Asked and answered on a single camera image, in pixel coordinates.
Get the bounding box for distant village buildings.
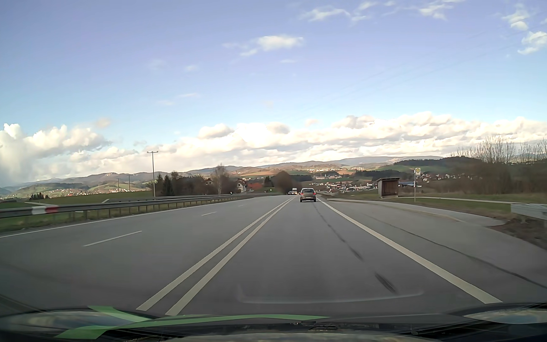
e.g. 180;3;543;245
309;166;466;193

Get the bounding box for wooden bus shelter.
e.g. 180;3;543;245
377;178;400;199

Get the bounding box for short metal guard rail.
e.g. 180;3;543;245
510;203;547;244

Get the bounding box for bare bushes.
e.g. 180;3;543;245
437;135;547;196

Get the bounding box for grey asphalt road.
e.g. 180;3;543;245
0;194;547;318

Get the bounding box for car's own bonnet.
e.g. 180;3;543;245
0;303;547;342

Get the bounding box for road markings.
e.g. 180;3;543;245
0;196;503;317

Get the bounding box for green field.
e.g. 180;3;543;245
0;190;156;212

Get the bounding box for long metal guard rail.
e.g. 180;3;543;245
0;192;279;223

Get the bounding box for group of trees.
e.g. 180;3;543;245
154;165;303;197

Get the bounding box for tall lamp post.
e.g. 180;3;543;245
147;150;159;199

